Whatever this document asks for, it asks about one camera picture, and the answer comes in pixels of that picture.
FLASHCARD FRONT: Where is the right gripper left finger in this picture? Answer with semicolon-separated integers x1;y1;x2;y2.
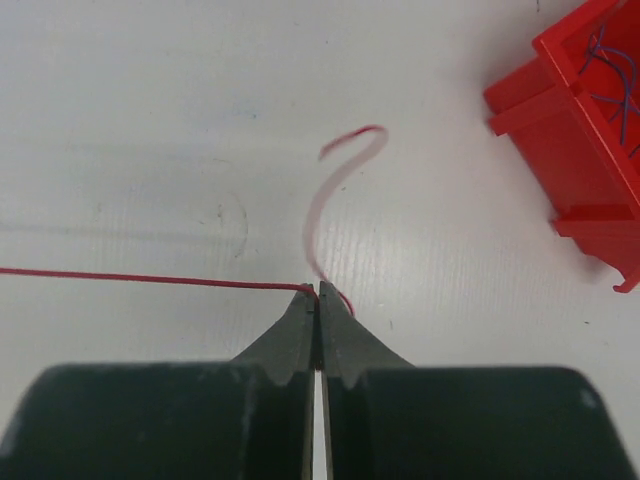
1;285;317;479

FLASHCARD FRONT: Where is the red plastic bin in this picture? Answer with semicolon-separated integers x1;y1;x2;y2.
484;1;639;293

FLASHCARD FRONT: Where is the thin red wire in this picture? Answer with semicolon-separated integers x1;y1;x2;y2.
0;124;390;319

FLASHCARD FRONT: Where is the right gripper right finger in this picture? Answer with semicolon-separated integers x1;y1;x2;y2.
317;282;635;479

